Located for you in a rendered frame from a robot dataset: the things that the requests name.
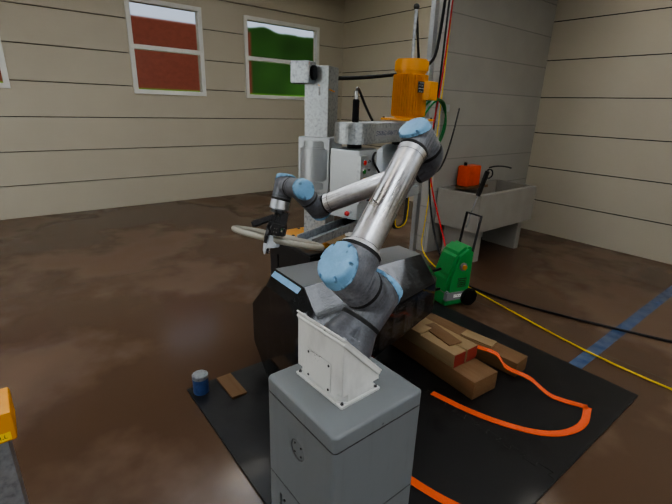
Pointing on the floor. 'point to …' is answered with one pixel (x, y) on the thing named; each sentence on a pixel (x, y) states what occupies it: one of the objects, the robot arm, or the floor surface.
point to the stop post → (12, 492)
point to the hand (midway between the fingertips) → (265, 251)
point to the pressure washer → (456, 271)
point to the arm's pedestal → (341, 442)
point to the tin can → (200, 382)
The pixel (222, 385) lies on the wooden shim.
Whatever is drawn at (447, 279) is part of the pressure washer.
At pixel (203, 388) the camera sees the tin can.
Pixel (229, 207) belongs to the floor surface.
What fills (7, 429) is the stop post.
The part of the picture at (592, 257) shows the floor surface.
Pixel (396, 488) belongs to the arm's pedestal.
